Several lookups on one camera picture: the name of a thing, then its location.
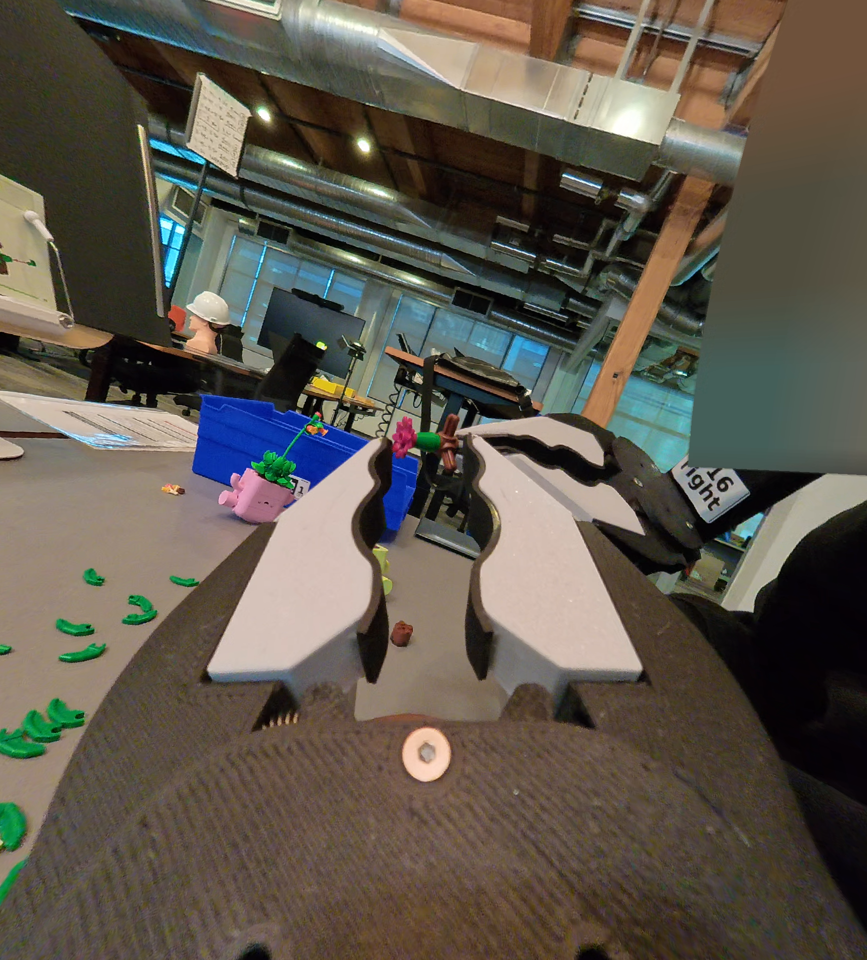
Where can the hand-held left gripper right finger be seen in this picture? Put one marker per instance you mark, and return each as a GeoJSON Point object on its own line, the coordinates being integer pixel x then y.
{"type": "Point", "coordinates": [546, 592]}

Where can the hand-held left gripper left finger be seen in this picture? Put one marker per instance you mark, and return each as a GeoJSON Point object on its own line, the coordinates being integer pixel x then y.
{"type": "Point", "coordinates": [306, 600]}

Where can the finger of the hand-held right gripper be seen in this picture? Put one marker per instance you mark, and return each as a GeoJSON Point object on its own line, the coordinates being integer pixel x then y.
{"type": "Point", "coordinates": [598, 502]}
{"type": "Point", "coordinates": [538, 431]}

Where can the brown toy branch piece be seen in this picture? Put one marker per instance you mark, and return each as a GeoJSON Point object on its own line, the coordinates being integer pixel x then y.
{"type": "Point", "coordinates": [450, 444]}

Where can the green toy stalk piece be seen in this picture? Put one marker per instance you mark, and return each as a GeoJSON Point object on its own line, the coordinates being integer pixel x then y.
{"type": "Point", "coordinates": [427, 439]}

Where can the pink toy flower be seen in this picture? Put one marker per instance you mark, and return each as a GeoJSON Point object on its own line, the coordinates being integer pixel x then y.
{"type": "Point", "coordinates": [403, 435]}

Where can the person's right forearm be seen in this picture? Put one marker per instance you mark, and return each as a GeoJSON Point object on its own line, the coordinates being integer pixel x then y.
{"type": "Point", "coordinates": [838, 570]}

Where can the lime green toy pot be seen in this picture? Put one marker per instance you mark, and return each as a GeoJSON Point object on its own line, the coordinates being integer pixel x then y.
{"type": "Point", "coordinates": [381, 570]}

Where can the black bag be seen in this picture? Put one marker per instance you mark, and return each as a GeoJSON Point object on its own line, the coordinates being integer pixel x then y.
{"type": "Point", "coordinates": [478, 369]}

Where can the small brown toy brick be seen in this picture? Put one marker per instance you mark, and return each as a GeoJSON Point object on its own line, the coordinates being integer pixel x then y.
{"type": "Point", "coordinates": [401, 634]}

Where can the pink toy pot with plant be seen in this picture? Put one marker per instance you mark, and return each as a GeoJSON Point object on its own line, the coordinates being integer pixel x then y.
{"type": "Point", "coordinates": [261, 499]}

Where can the black flat panel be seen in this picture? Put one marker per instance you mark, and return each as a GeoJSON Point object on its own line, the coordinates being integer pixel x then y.
{"type": "Point", "coordinates": [445, 529]}

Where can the wooden top standing desk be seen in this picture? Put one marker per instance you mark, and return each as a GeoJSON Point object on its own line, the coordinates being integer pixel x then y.
{"type": "Point", "coordinates": [411, 358]}

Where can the blue plastic bin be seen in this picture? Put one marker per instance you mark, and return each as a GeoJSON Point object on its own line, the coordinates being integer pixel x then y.
{"type": "Point", "coordinates": [238, 442]}

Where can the yellow plastic bin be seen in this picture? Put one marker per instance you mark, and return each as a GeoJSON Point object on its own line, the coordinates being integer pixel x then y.
{"type": "Point", "coordinates": [332, 388]}

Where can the black office chair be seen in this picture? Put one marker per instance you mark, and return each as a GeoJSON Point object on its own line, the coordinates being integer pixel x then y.
{"type": "Point", "coordinates": [291, 371]}

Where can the large black monitor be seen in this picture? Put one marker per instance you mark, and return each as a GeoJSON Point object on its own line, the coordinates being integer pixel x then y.
{"type": "Point", "coordinates": [313, 330]}

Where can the printed paper sheet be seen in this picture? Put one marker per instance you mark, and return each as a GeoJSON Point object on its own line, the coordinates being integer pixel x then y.
{"type": "Point", "coordinates": [103, 429]}

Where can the long wooden office desk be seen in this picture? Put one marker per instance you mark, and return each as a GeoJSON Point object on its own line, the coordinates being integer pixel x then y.
{"type": "Point", "coordinates": [178, 354]}

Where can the mannequin head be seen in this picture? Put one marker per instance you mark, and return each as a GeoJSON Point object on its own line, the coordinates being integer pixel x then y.
{"type": "Point", "coordinates": [201, 337]}

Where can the white hard hat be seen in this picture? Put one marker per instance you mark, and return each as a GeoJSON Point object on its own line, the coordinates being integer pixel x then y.
{"type": "Point", "coordinates": [208, 306]}

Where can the round ceiling light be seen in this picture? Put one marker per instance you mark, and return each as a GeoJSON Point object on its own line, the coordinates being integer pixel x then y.
{"type": "Point", "coordinates": [262, 114]}
{"type": "Point", "coordinates": [364, 144]}

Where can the scatter of green toy leaves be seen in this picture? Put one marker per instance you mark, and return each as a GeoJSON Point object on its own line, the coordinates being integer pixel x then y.
{"type": "Point", "coordinates": [10, 821]}

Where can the hanging white paper sign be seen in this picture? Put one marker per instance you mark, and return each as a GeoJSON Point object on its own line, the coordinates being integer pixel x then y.
{"type": "Point", "coordinates": [216, 124]}

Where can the dark grey desktop monitor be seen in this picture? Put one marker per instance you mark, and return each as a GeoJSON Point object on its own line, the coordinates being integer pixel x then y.
{"type": "Point", "coordinates": [43, 90]}

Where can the wooden post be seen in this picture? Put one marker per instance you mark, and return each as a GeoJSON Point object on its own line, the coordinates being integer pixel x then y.
{"type": "Point", "coordinates": [651, 300]}

